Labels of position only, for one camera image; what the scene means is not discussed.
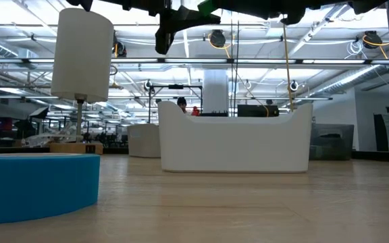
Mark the black background screen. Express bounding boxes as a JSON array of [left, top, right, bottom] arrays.
[[237, 104, 280, 118]]

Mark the white plastic bin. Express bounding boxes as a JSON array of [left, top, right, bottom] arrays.
[[157, 101, 313, 174]]

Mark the yellow hanging cable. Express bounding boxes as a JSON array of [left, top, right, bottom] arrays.
[[281, 23, 295, 112]]

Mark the ceiling light strip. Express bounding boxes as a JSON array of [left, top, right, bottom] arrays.
[[0, 57, 389, 65]]

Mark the black background gantry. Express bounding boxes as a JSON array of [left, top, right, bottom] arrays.
[[149, 84, 203, 129]]

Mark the light blue tape roll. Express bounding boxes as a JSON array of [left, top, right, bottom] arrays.
[[0, 153, 101, 225]]

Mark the light grey plastic bin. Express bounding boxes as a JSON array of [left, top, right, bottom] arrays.
[[127, 123, 161, 159]]

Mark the dark grey translucent bin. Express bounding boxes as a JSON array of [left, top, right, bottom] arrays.
[[309, 123, 355, 161]]

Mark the green mini stapler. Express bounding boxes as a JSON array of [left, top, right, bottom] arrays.
[[197, 0, 219, 17]]

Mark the white shade table lamp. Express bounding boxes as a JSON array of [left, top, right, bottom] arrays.
[[49, 7, 114, 155]]

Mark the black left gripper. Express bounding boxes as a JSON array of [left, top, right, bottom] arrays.
[[154, 5, 222, 55]]

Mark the white round column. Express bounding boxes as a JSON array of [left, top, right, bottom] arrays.
[[203, 70, 230, 114]]

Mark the black ceiling cable reel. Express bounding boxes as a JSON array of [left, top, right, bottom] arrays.
[[362, 30, 384, 49], [209, 29, 227, 49], [114, 32, 128, 59]]

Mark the silver ventilation duct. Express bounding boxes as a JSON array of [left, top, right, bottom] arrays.
[[311, 64, 389, 97]]

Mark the person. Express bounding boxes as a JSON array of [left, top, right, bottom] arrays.
[[176, 97, 188, 114]]

